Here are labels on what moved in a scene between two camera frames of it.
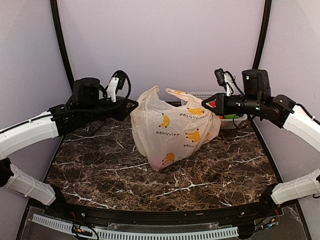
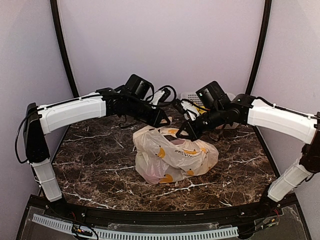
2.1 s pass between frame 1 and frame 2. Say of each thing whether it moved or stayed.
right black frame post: stayed
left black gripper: moved
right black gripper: moved
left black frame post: stayed
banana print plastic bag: moved
